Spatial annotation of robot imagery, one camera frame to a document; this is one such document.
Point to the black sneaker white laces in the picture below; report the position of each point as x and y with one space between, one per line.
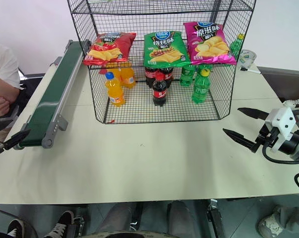
60 224
15 228

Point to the orange soda bottle blue cap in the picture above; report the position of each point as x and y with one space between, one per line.
114 91

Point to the person in white shirt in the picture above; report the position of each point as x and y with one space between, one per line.
3 64

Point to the white grey sneaker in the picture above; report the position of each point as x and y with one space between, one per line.
275 223

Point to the red potato chips bag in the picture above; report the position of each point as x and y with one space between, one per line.
109 48

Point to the green conveyor belt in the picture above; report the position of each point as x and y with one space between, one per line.
50 99

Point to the green potato chips bag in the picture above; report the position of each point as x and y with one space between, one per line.
164 49

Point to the grey trouser leg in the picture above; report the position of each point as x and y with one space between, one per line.
117 218
179 215

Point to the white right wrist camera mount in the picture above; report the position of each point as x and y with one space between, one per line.
283 119

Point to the green soda bottle yellow cap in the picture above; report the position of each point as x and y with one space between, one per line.
236 47
201 86

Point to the bare person forearm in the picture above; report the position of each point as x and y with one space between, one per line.
3 90

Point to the white marker pen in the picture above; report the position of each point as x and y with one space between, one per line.
249 70

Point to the black table leg bracket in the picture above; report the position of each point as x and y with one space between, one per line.
215 218

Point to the cola bottle red cap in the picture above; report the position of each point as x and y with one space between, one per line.
159 93

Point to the magenta potato chips bag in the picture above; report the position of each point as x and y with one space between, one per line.
208 42

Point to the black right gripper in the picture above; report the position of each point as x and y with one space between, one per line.
267 136

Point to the white toothed plastic strip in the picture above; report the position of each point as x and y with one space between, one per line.
292 102

